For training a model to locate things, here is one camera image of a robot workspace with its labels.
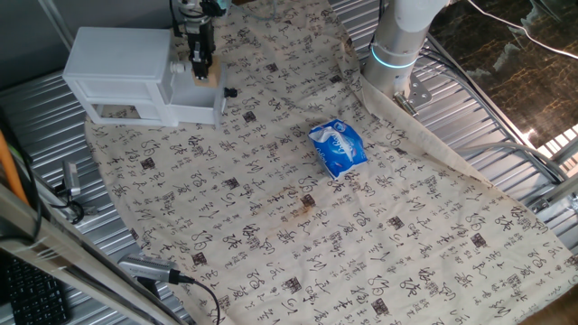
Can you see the white drawer knob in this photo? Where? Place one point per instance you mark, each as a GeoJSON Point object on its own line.
{"type": "Point", "coordinates": [177, 67]}

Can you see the large silver camera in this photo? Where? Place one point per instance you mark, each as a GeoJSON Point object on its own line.
{"type": "Point", "coordinates": [149, 268]}

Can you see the black drawer knob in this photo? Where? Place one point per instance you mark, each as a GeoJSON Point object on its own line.
{"type": "Point", "coordinates": [230, 92]}

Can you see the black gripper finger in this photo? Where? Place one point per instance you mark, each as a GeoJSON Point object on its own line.
{"type": "Point", "coordinates": [202, 67]}

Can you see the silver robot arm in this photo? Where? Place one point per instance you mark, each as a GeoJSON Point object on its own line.
{"type": "Point", "coordinates": [397, 31]}

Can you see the white plastic drawer cabinet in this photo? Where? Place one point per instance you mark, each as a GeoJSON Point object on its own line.
{"type": "Point", "coordinates": [117, 54]}

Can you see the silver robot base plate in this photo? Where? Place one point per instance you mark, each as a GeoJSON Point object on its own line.
{"type": "Point", "coordinates": [417, 92]}

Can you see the black keyboard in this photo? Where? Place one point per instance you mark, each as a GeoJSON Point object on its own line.
{"type": "Point", "coordinates": [36, 293]}

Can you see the light wooden cube block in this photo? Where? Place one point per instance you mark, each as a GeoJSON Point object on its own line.
{"type": "Point", "coordinates": [216, 74]}

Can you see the grey metal frame post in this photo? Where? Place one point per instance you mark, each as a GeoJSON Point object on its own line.
{"type": "Point", "coordinates": [56, 27]}

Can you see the blue tissue pack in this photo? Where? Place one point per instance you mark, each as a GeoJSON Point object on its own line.
{"type": "Point", "coordinates": [338, 153]}

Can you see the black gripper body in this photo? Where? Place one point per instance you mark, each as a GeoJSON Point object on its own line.
{"type": "Point", "coordinates": [201, 40]}

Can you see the aluminium frame beam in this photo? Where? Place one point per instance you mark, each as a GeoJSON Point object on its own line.
{"type": "Point", "coordinates": [68, 253]}

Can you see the orange pole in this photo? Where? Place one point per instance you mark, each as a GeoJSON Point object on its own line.
{"type": "Point", "coordinates": [11, 171]}

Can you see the beige calligraphy print cloth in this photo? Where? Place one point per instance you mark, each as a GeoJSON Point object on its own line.
{"type": "Point", "coordinates": [316, 248]}

